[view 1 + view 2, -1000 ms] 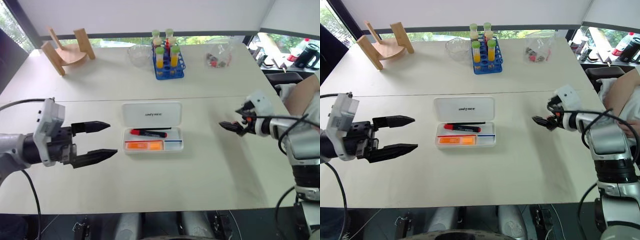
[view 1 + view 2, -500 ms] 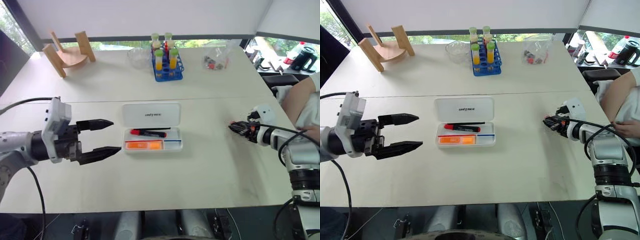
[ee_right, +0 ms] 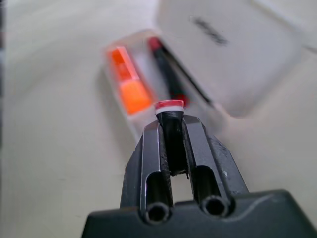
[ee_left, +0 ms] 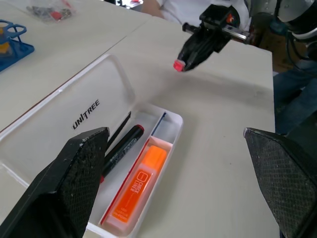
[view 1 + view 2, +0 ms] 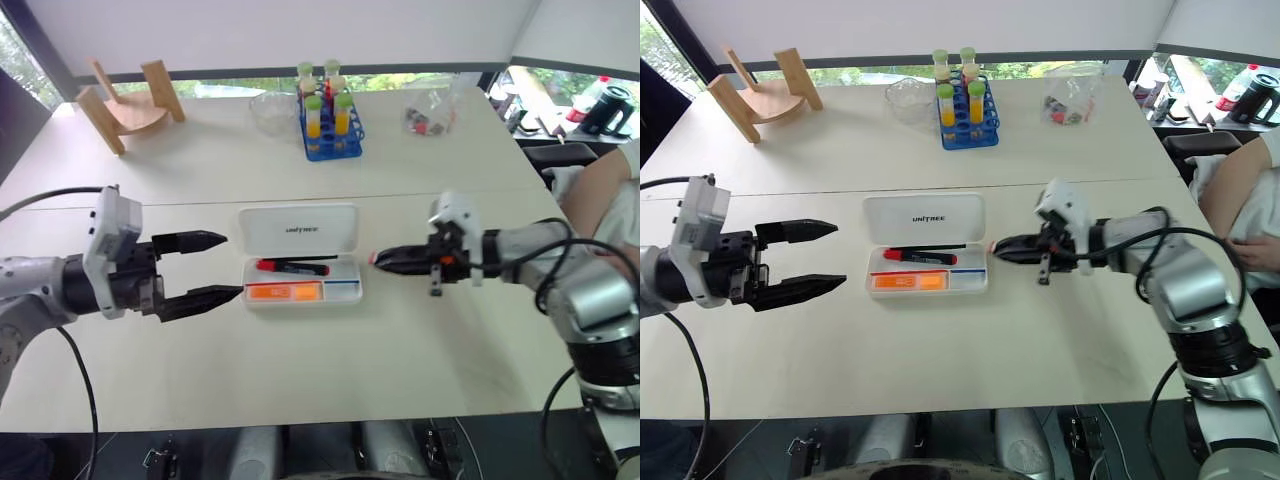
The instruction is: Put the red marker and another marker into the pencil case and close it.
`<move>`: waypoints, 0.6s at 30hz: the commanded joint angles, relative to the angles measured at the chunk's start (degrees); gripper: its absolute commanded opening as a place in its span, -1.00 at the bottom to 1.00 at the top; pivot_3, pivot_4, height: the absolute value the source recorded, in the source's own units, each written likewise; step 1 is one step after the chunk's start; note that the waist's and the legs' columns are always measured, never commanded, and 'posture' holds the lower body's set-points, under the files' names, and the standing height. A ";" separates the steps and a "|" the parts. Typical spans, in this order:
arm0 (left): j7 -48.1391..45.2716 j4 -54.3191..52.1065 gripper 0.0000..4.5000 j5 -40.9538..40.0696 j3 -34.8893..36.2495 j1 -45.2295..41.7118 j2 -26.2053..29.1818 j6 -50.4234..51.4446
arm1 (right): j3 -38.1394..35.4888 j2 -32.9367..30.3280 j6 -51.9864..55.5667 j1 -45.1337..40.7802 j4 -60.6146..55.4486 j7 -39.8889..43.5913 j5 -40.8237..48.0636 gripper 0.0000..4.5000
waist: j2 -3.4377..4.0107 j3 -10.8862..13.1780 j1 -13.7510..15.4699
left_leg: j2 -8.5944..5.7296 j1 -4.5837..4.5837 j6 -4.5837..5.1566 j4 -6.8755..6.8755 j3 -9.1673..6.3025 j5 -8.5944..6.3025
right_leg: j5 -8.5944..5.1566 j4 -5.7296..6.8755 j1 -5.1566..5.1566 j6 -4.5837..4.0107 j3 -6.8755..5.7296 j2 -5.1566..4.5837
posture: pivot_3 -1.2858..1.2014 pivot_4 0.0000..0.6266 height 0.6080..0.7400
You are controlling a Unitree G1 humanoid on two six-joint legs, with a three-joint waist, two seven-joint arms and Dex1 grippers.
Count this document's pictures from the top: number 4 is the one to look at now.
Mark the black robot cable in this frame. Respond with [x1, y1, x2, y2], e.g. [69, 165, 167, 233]
[284, 34, 310, 68]

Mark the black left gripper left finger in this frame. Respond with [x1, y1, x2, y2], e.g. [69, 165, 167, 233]
[0, 126, 110, 238]

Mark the thin black pencil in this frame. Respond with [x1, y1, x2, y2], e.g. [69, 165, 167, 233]
[107, 111, 132, 150]

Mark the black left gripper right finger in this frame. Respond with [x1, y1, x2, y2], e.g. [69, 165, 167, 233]
[243, 127, 317, 238]

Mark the white Unitree pencil case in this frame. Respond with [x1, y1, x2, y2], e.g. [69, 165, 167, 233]
[0, 54, 184, 238]

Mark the blue plastic rack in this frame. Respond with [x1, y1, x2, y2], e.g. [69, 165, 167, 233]
[0, 19, 35, 72]

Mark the person in blue jeans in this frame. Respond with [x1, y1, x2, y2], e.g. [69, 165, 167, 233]
[272, 59, 317, 136]

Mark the thin blue pen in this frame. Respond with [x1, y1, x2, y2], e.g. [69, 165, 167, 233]
[151, 112, 167, 136]

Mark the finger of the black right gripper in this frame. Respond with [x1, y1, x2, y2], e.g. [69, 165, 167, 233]
[179, 34, 207, 72]
[185, 40, 219, 73]

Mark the orange highlighter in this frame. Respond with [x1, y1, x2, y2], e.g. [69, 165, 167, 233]
[103, 145, 168, 230]

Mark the clear plastic bag of parts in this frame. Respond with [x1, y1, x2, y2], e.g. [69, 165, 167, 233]
[25, 0, 75, 24]

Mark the black marker with red end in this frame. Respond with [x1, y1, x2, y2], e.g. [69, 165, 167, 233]
[100, 124, 146, 184]

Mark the yellow object in rack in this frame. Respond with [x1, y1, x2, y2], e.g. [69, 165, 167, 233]
[0, 26, 11, 54]

